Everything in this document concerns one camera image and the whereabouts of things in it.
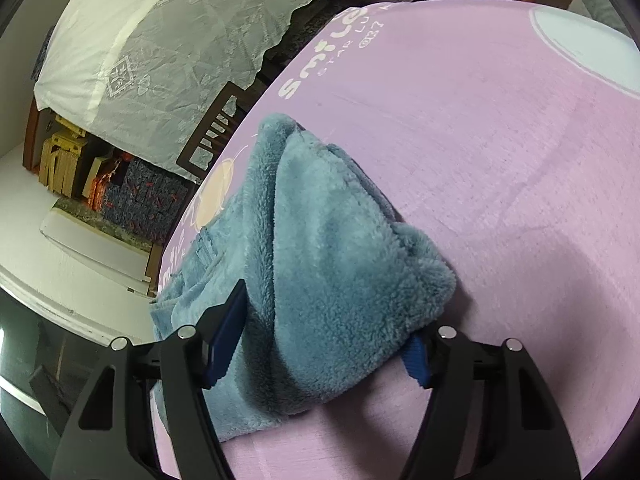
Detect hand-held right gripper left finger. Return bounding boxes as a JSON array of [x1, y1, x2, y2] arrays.
[[50, 278, 248, 480]]

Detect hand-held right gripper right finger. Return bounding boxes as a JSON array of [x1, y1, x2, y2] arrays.
[[400, 325, 583, 480]]

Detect blue fleece garment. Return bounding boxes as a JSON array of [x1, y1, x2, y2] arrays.
[[150, 112, 458, 443]]

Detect dark patterned fabric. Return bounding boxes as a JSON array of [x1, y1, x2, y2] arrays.
[[102, 157, 193, 241]]

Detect white flat board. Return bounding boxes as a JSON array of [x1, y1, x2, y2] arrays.
[[40, 210, 153, 296]]

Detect dark wooden chair back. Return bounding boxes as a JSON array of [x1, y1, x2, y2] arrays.
[[176, 81, 251, 181]]

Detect orange box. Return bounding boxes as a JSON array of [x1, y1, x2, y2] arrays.
[[87, 160, 119, 211]]

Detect pink printed blanket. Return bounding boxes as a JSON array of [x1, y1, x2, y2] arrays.
[[150, 2, 640, 480]]

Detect yellow wooden blocks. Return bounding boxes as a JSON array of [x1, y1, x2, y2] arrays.
[[40, 115, 91, 196]]

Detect white lace cloth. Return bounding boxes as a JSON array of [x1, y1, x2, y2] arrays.
[[32, 0, 351, 181]]

